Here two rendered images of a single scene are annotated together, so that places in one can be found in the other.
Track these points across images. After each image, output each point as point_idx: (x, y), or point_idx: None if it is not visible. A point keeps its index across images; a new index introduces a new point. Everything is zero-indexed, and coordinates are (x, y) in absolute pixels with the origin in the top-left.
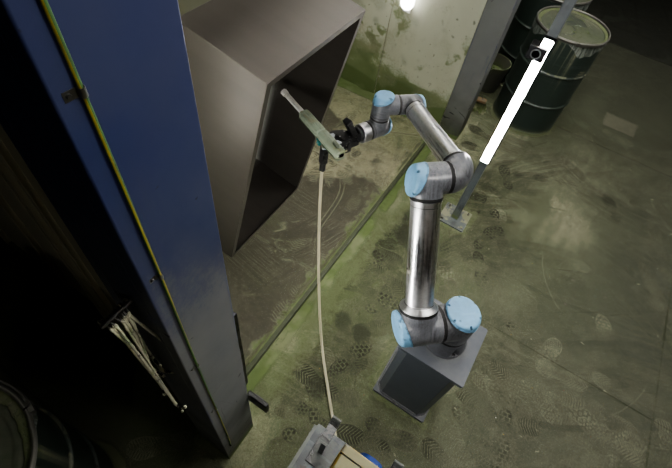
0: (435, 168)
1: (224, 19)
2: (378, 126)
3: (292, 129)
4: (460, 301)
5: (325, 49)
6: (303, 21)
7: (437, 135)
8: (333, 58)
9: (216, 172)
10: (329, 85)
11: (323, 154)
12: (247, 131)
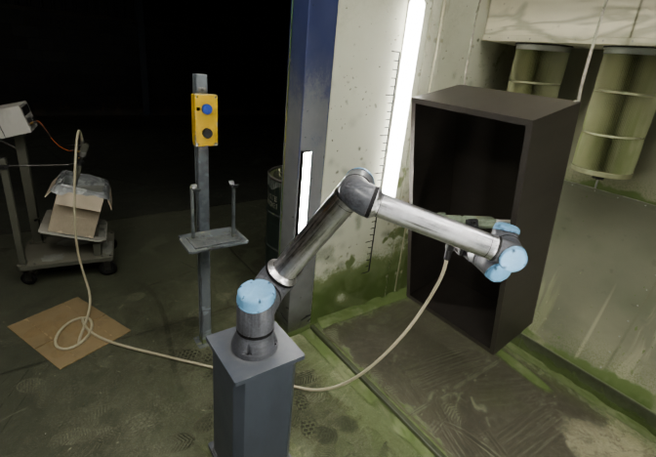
0: (357, 170)
1: (468, 90)
2: None
3: (521, 278)
4: (267, 291)
5: (537, 176)
6: (486, 103)
7: (418, 206)
8: (529, 183)
9: (427, 198)
10: (521, 214)
11: None
12: (415, 145)
